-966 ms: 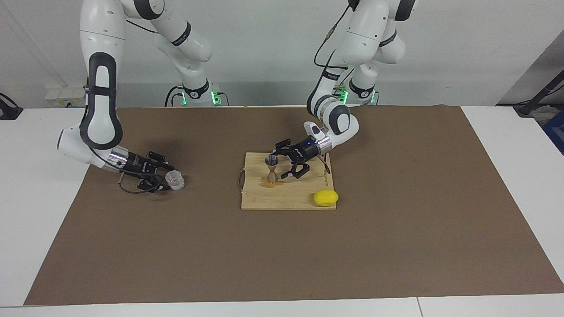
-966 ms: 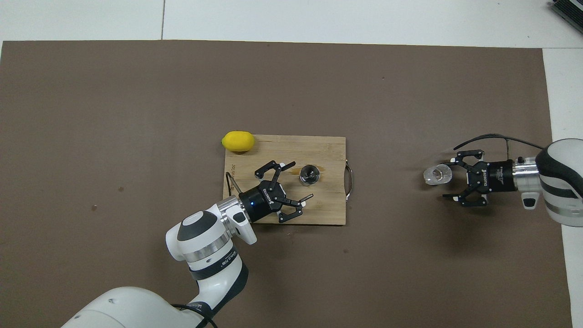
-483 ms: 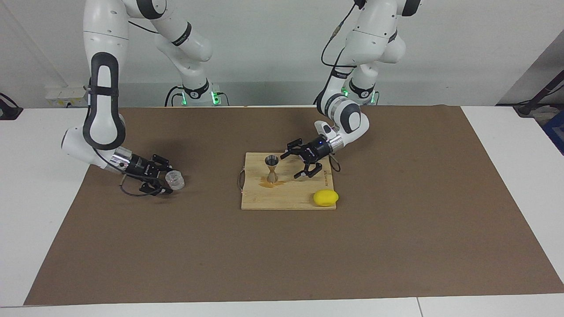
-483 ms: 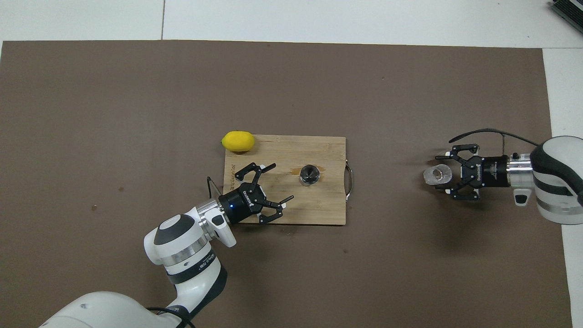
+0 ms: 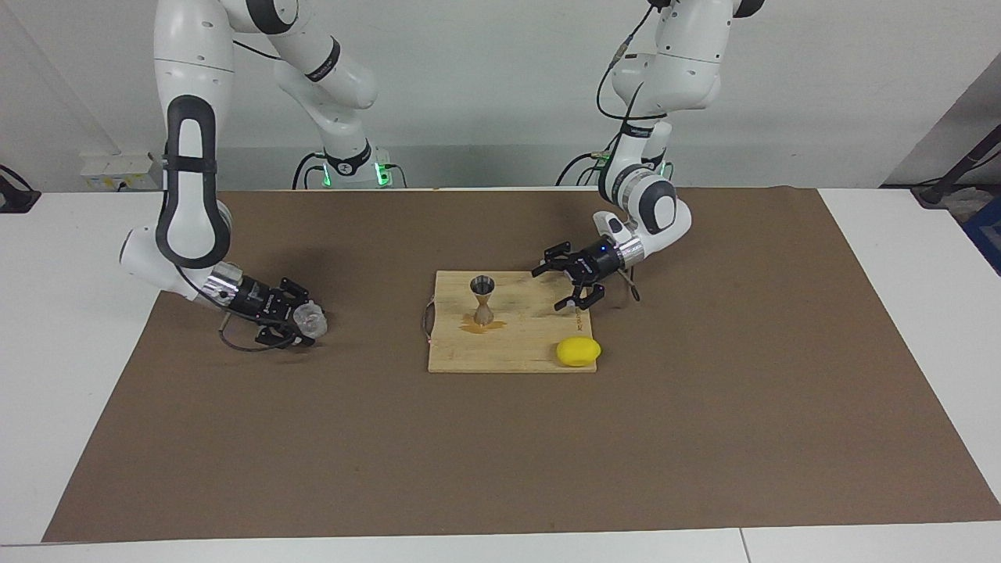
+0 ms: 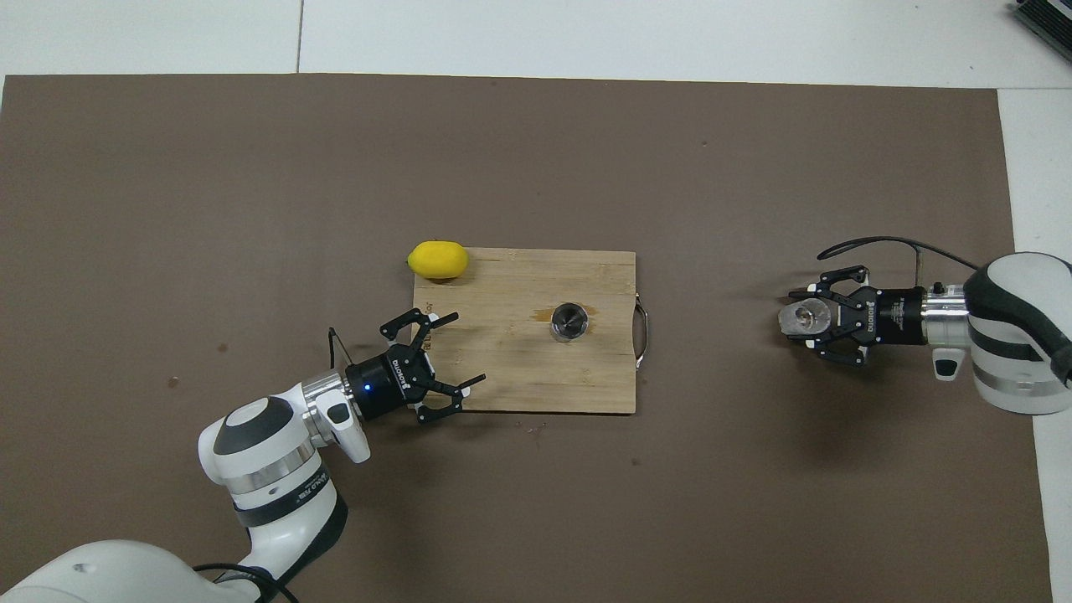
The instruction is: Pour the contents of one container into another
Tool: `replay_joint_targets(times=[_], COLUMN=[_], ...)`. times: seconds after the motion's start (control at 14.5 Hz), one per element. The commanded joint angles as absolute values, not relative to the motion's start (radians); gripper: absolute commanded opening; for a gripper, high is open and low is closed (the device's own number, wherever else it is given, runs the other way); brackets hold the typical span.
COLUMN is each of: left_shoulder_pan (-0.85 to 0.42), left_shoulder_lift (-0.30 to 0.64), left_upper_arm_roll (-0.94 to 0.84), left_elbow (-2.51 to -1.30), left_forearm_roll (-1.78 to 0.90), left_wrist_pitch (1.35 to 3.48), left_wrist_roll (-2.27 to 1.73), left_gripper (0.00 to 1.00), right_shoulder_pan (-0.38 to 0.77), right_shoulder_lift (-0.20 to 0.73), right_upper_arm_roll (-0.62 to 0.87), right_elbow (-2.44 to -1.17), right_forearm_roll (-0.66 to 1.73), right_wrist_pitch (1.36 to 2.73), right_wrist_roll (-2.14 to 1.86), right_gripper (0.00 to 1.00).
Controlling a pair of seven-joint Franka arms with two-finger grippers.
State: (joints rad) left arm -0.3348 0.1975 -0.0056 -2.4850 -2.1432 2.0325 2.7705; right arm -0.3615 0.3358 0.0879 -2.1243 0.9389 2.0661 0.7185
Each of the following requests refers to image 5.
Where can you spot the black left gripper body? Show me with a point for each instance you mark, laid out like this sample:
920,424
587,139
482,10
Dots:
600,262

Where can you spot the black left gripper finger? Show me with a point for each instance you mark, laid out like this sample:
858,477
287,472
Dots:
586,295
555,258

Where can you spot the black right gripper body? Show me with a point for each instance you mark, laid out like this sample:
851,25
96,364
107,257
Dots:
262,303

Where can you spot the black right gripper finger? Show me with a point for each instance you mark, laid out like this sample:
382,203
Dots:
297,291
281,336

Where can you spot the small clear glass cup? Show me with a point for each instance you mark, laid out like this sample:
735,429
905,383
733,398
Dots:
313,319

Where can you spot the steel double jigger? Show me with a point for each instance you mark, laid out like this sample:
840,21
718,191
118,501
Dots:
483,311

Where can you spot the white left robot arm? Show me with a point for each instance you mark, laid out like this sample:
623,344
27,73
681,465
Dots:
688,70

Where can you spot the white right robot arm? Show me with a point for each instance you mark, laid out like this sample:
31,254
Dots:
184,55

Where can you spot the yellow lemon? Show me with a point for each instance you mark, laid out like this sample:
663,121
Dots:
579,352

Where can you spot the wooden cutting board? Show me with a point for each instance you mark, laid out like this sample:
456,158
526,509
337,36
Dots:
532,336

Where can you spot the brown paper table mat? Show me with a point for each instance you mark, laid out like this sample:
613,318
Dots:
500,453

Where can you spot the black stand leg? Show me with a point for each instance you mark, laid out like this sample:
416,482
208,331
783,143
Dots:
958,168

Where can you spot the blue crate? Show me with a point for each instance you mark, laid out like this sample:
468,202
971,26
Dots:
987,231

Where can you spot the white wall power strip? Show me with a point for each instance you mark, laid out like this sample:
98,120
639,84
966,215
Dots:
117,168

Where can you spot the black clamp mount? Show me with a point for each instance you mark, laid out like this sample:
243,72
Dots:
16,197

